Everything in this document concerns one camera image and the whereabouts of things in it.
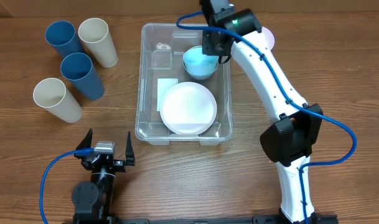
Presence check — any white label in bin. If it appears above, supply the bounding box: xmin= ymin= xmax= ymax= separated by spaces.
xmin=157 ymin=78 xmax=178 ymax=111

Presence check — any left blue cable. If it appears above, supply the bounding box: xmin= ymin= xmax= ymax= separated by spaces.
xmin=39 ymin=148 xmax=95 ymax=224

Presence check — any far left blue cup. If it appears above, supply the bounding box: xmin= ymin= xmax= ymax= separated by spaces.
xmin=45 ymin=21 xmax=85 ymax=58

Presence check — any blue cable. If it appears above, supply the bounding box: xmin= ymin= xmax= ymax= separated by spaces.
xmin=39 ymin=148 xmax=95 ymax=224
xmin=176 ymin=11 xmax=358 ymax=224

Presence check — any light blue bowl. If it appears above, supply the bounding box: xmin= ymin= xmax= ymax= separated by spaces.
xmin=183 ymin=45 xmax=218 ymax=75

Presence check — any clear plastic storage bin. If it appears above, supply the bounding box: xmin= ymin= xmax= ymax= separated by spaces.
xmin=135 ymin=23 xmax=233 ymax=146

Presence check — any near blue cup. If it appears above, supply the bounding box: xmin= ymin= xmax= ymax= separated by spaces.
xmin=60 ymin=52 xmax=105 ymax=100

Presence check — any pink plate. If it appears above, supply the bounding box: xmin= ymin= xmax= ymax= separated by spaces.
xmin=159 ymin=82 xmax=217 ymax=135

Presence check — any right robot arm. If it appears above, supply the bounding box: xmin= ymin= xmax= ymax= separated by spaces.
xmin=199 ymin=0 xmax=322 ymax=223

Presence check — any blue cup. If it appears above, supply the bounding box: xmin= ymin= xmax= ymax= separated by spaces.
xmin=60 ymin=52 xmax=105 ymax=100
xmin=45 ymin=21 xmax=85 ymax=58

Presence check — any grey bowl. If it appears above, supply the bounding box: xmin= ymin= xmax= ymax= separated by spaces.
xmin=184 ymin=64 xmax=218 ymax=80

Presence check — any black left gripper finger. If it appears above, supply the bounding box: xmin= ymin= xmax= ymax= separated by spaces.
xmin=125 ymin=132 xmax=136 ymax=166
xmin=76 ymin=128 xmax=93 ymax=150

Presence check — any beige cup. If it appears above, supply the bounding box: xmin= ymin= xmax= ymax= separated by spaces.
xmin=32 ymin=78 xmax=83 ymax=123
xmin=78 ymin=17 xmax=118 ymax=68

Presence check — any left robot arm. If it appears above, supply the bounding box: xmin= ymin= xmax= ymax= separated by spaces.
xmin=72 ymin=129 xmax=135 ymax=223

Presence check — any pink bowl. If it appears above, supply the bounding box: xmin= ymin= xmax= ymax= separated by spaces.
xmin=262 ymin=27 xmax=275 ymax=50

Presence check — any right blue cable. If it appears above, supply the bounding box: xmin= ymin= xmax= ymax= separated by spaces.
xmin=176 ymin=11 xmax=358 ymax=224

